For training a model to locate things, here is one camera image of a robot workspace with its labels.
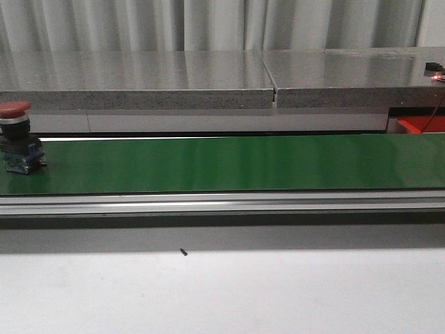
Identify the red mushroom button spare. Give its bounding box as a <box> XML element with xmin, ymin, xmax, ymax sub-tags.
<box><xmin>1</xmin><ymin>101</ymin><xmax>47</xmax><ymax>175</ymax></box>

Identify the grey stone counter left slab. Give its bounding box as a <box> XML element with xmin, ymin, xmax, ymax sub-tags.
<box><xmin>1</xmin><ymin>51</ymin><xmax>274</xmax><ymax>110</ymax></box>

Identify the red bin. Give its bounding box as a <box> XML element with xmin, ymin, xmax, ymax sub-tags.
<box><xmin>398</xmin><ymin>116</ymin><xmax>445</xmax><ymax>134</ymax></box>

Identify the thin sensor cable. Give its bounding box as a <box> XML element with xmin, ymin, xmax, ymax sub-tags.
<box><xmin>419</xmin><ymin>78</ymin><xmax>445</xmax><ymax>134</ymax></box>

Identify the grey stone counter slab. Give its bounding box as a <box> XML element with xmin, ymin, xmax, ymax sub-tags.
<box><xmin>262</xmin><ymin>47</ymin><xmax>444</xmax><ymax>108</ymax></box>
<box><xmin>1</xmin><ymin>51</ymin><xmax>274</xmax><ymax>110</ymax></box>

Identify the green conveyor belt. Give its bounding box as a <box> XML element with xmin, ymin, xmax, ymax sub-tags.
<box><xmin>1</xmin><ymin>133</ymin><xmax>444</xmax><ymax>196</ymax></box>

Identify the white pleated curtain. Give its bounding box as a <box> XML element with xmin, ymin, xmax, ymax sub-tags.
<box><xmin>1</xmin><ymin>1</ymin><xmax>425</xmax><ymax>51</ymax></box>

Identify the small black sensor red light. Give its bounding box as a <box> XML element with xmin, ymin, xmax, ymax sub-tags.
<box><xmin>424</xmin><ymin>62</ymin><xmax>445</xmax><ymax>82</ymax></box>

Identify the grey stone counter right slab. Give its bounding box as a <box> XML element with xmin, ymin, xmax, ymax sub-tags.
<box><xmin>262</xmin><ymin>47</ymin><xmax>444</xmax><ymax>108</ymax></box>

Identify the aluminium conveyor frame rail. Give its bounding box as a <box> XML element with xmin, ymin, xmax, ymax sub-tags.
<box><xmin>1</xmin><ymin>189</ymin><xmax>444</xmax><ymax>216</ymax></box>

